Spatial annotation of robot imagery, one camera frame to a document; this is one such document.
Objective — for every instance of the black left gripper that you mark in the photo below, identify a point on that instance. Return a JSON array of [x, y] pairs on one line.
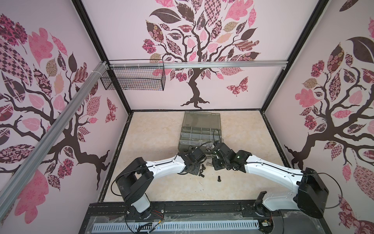
[[196, 171]]

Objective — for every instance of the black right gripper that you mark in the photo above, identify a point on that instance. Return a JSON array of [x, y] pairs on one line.
[[217, 164]]

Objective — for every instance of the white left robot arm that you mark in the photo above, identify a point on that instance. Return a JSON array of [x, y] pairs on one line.
[[136, 178]]

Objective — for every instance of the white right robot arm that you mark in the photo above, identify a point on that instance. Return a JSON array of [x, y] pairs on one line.
[[306, 191]]

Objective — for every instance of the green transparent organizer box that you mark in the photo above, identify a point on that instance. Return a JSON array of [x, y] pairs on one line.
[[199, 130]]

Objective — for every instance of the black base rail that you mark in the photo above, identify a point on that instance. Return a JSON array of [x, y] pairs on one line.
[[158, 209]]

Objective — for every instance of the white slotted cable duct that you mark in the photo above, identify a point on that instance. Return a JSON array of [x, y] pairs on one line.
[[174, 227]]

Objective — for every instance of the black wire mesh basket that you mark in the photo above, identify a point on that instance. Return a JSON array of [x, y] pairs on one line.
[[135, 74]]

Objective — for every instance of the aluminium rail back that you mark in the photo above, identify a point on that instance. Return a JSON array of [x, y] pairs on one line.
[[217, 64]]

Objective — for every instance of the aluminium rail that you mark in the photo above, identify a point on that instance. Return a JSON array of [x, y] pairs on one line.
[[21, 177], [217, 64]]

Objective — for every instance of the aluminium rail left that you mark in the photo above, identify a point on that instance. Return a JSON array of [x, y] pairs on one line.
[[21, 177]]

